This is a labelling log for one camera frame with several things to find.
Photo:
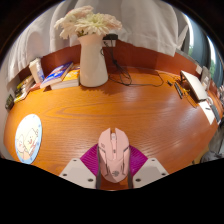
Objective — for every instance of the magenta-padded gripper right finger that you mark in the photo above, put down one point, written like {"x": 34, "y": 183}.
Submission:
{"x": 138, "y": 160}

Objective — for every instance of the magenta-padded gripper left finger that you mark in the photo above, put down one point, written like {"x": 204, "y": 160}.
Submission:
{"x": 88, "y": 158}

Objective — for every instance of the pink computer mouse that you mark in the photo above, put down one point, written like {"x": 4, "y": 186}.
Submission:
{"x": 113, "y": 156}

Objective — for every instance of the round cartoon print mouse pad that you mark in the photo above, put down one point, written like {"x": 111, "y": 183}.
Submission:
{"x": 28, "y": 138}

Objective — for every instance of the black pen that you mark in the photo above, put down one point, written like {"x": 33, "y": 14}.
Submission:
{"x": 178, "y": 90}

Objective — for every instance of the orange book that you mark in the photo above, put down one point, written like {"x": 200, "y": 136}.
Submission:
{"x": 70, "y": 79}

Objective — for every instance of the white paper sheet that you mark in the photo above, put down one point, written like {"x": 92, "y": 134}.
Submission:
{"x": 208, "y": 111}

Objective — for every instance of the red-brown book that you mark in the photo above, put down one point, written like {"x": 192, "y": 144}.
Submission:
{"x": 35, "y": 87}

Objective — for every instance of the grey phone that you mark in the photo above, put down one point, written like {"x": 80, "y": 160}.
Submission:
{"x": 216, "y": 113}

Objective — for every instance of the cream book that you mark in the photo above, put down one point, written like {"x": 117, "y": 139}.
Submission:
{"x": 20, "y": 96}

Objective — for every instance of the silver laptop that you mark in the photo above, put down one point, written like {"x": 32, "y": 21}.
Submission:
{"x": 193, "y": 85}

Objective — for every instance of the white ceramic vase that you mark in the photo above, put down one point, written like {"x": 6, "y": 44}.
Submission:
{"x": 92, "y": 63}

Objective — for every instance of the yellow book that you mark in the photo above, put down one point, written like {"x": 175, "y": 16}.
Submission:
{"x": 25, "y": 82}

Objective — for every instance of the beige tumbler cup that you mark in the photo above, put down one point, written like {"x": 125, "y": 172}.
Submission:
{"x": 36, "y": 69}

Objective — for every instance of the dark framed window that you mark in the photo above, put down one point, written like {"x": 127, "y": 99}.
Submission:
{"x": 200, "y": 43}

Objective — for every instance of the white and pink flower bunch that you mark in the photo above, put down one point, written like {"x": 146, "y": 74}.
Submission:
{"x": 88, "y": 23}

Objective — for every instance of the white curtain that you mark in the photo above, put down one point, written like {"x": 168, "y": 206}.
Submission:
{"x": 143, "y": 23}

